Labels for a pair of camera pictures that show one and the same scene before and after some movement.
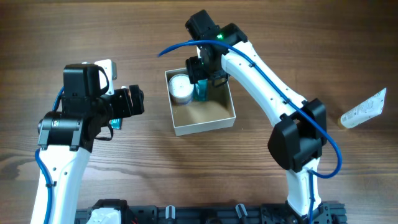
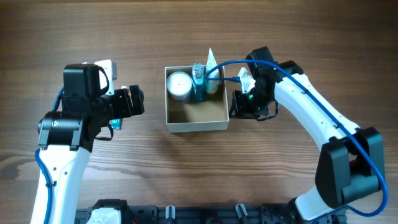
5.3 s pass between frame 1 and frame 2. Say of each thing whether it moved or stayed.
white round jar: stayed
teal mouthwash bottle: stayed
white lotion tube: moved
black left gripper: stayed
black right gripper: moved
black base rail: stayed
